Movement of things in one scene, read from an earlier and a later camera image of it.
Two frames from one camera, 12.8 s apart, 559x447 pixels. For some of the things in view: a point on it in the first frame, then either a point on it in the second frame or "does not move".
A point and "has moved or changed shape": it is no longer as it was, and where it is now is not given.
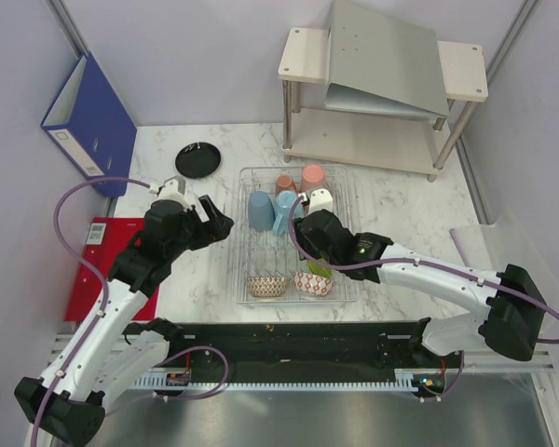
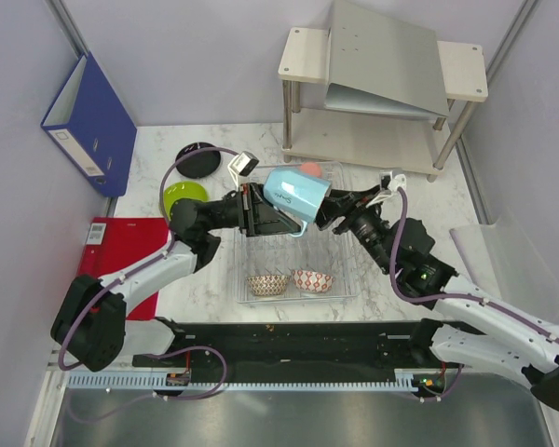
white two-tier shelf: [406, 142] does not move
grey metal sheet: [382, 64] does not move
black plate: [197, 159] does not move
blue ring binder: [88, 121] does not move
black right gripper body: [307, 249] to [348, 210]
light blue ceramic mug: [283, 202] has moved or changed shape
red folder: [106, 238] does not move
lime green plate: [320, 269] has moved or changed shape
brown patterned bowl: [267, 286] does not move
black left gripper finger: [221, 227] to [269, 221]
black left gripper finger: [209, 206] to [264, 198]
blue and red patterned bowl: [312, 284] does not move
